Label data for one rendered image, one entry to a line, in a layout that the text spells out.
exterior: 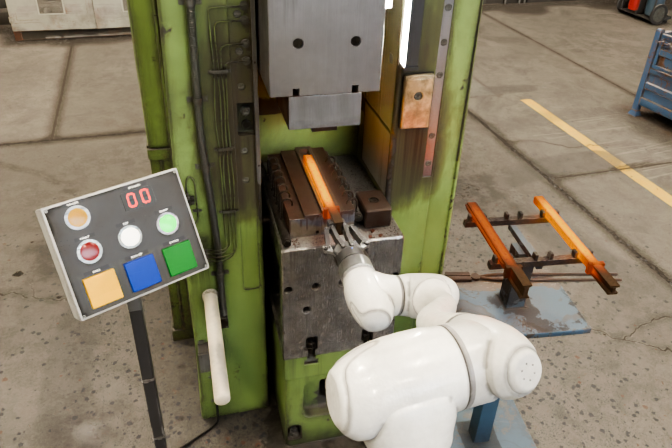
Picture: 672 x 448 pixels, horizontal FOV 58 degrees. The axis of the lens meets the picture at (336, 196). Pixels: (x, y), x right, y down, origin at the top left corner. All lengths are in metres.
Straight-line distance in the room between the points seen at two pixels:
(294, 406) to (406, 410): 1.38
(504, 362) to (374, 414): 0.20
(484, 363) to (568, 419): 1.78
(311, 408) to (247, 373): 0.27
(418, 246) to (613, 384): 1.15
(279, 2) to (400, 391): 0.98
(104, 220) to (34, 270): 1.90
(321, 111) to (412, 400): 0.94
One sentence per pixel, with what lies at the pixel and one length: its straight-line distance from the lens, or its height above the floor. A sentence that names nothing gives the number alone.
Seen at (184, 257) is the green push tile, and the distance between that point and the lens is 1.62.
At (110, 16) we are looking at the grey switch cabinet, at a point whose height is 0.22.
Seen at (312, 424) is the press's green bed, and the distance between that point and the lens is 2.35.
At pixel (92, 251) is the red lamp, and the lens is 1.55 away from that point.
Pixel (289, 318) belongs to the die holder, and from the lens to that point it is 1.94.
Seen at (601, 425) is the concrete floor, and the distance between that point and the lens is 2.74.
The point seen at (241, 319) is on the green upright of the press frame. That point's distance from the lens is 2.18.
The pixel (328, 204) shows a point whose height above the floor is 1.01.
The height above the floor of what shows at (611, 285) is 0.97.
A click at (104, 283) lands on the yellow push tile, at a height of 1.02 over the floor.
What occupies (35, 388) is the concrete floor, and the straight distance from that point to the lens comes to 2.82.
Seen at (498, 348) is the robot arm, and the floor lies 1.33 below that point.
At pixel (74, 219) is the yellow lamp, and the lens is 1.55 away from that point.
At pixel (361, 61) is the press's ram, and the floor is 1.45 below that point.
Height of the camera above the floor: 1.97
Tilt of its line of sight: 31 degrees down
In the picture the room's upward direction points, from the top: 2 degrees clockwise
